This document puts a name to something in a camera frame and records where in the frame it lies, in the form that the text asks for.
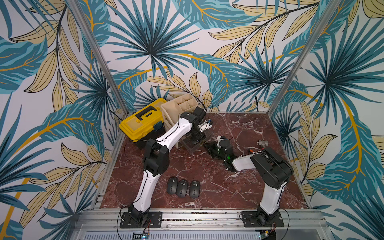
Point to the red handle metal valve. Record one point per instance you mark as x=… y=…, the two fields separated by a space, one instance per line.
x=263 y=143

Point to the beige drawer organizer cabinet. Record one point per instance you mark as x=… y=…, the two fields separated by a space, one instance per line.
x=179 y=112

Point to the clear bottom drawer gold handle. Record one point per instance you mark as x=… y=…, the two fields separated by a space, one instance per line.
x=192 y=145

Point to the yellow black toolbox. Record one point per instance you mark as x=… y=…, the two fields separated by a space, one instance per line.
x=146 y=124

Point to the black computer mouse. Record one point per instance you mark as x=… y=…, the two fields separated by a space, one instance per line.
x=172 y=185
x=195 y=188
x=182 y=188

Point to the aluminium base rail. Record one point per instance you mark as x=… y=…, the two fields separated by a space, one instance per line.
x=189 y=224

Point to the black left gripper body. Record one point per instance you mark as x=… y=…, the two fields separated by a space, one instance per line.
x=197 y=135

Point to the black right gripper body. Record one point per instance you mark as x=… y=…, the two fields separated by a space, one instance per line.
x=214 y=148

